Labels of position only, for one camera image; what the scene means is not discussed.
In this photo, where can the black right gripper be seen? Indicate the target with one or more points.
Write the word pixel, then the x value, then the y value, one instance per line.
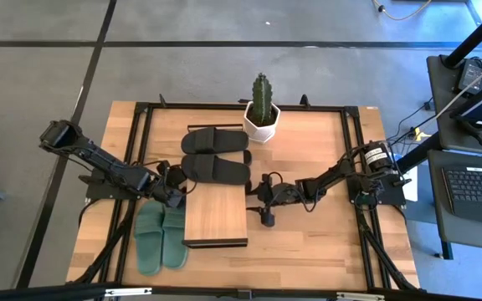
pixel 283 194

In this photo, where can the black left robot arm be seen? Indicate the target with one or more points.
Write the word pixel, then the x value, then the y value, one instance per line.
pixel 98 161

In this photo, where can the black rig pole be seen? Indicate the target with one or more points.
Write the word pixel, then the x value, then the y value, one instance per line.
pixel 475 37

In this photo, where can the black diagonal rig bar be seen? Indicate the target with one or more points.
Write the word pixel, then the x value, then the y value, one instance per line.
pixel 416 155

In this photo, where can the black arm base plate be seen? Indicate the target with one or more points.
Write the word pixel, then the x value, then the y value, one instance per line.
pixel 98 192
pixel 391 194

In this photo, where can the green columnar cactus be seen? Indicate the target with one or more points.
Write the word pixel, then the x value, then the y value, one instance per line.
pixel 262 98

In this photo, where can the wooden shelf with black frame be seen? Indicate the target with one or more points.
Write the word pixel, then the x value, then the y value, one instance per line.
pixel 216 209

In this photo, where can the black metal table frame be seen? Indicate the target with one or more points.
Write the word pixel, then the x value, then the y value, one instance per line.
pixel 203 106

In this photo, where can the silver beam bracket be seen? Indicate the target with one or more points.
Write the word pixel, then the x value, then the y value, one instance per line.
pixel 128 292
pixel 360 296

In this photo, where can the black rubber slide sandal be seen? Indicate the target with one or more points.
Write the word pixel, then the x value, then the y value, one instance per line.
pixel 247 158
pixel 224 169
pixel 248 188
pixel 224 141

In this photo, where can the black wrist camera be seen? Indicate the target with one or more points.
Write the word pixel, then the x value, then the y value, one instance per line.
pixel 177 174
pixel 268 218

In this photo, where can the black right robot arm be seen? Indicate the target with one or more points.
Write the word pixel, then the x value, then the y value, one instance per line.
pixel 329 177

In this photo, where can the black laptop keyboard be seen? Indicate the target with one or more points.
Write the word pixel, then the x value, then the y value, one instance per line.
pixel 475 188

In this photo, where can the dark grey desk top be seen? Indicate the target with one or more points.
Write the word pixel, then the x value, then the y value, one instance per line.
pixel 444 125
pixel 467 234

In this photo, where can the white paper sheet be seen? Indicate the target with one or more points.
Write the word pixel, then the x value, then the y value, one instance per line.
pixel 412 190

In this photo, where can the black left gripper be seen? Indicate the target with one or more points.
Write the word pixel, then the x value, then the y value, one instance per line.
pixel 167 194

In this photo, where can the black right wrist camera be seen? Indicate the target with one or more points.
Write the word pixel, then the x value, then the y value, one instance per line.
pixel 268 218

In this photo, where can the green rubber slide sandal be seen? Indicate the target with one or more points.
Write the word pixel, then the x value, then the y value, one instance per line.
pixel 176 242
pixel 149 242

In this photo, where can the white faceted planter pot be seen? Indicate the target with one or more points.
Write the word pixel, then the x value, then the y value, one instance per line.
pixel 262 134

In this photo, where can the black rig crossbeam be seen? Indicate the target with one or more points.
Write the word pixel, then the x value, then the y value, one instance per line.
pixel 36 292

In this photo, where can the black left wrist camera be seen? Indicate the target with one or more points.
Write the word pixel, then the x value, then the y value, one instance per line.
pixel 177 174

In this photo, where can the black power adapter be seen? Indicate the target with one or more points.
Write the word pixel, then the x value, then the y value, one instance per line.
pixel 471 73

